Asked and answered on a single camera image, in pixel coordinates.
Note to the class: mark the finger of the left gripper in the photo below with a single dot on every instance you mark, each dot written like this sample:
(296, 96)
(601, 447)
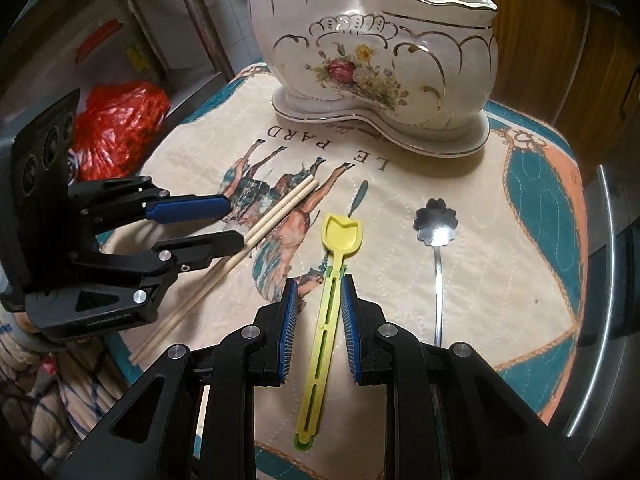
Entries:
(190, 208)
(179, 254)

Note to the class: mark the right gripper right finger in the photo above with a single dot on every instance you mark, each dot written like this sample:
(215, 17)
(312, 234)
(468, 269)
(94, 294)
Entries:
(448, 414)

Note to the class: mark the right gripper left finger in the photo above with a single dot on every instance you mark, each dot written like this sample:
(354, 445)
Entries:
(193, 404)

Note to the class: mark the wooden chopstick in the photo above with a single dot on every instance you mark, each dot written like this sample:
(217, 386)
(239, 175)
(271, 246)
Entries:
(270, 209)
(240, 254)

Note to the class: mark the yellow plastic spoon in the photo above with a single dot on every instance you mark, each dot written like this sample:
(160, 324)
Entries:
(342, 237)

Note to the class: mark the red plastic bag low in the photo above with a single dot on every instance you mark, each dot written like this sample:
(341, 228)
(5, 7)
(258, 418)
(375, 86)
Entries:
(116, 129)

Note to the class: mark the printed quilted table mat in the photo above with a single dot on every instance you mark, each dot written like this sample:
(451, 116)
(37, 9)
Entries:
(514, 276)

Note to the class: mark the silver flower-shaped spoon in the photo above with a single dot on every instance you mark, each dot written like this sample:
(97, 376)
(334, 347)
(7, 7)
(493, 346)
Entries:
(435, 225)

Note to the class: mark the white floral ceramic utensil holder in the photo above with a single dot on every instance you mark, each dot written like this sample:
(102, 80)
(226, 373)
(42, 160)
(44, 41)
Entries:
(418, 71)

